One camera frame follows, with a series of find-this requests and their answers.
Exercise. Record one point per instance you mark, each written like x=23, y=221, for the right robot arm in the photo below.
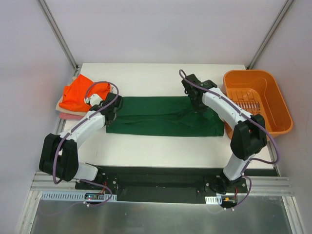
x=248, y=131

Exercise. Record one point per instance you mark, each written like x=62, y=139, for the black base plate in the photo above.
x=163, y=184

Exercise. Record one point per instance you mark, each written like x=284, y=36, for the left white cable duct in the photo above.
x=77, y=196

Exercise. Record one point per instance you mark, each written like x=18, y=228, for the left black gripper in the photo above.
x=111, y=115

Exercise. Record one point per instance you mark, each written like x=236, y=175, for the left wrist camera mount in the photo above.
x=93, y=100

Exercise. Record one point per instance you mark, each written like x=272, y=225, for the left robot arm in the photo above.
x=59, y=156

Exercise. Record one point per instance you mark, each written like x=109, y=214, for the aluminium frame post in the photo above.
x=287, y=5
x=57, y=33

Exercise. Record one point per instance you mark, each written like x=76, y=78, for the pink folded t shirt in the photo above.
x=67, y=116

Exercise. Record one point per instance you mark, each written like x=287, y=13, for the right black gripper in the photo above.
x=197, y=105

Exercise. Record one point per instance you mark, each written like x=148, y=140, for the orange folded t shirt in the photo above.
x=78, y=95

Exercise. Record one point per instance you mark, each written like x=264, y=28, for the left aluminium frame post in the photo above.
x=57, y=33

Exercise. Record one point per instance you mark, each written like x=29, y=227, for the dark green t shirt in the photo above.
x=166, y=117

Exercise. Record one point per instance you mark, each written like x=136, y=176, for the right white cable duct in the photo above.
x=213, y=200

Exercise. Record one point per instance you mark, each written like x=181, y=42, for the white cable duct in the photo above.
x=77, y=196
x=213, y=200

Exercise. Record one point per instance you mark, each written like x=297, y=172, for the orange plastic basket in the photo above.
x=257, y=92

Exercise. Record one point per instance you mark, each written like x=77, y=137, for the right aluminium frame post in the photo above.
x=287, y=5

